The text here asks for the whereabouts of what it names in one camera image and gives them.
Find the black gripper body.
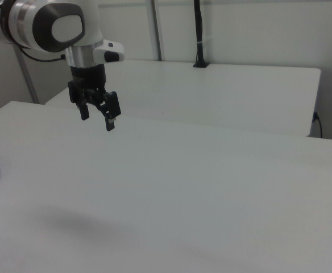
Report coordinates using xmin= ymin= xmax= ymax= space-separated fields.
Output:
xmin=67 ymin=64 xmax=110 ymax=109

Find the black clamp camera stand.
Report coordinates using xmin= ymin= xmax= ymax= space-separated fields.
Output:
xmin=193 ymin=0 xmax=211 ymax=69

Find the black hanging power cable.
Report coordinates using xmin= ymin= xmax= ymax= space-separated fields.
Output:
xmin=312 ymin=111 xmax=324 ymax=139

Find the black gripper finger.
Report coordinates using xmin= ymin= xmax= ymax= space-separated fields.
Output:
xmin=97 ymin=90 xmax=122 ymax=132
xmin=78 ymin=103 xmax=91 ymax=121

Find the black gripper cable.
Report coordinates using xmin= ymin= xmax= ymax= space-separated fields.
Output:
xmin=12 ymin=42 xmax=67 ymax=63

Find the white side table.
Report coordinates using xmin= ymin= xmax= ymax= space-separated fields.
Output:
xmin=45 ymin=59 xmax=322 ymax=138

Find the grey metal frame post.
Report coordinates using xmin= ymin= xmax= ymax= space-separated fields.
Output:
xmin=12 ymin=42 xmax=40 ymax=105
xmin=147 ymin=0 xmax=165 ymax=61

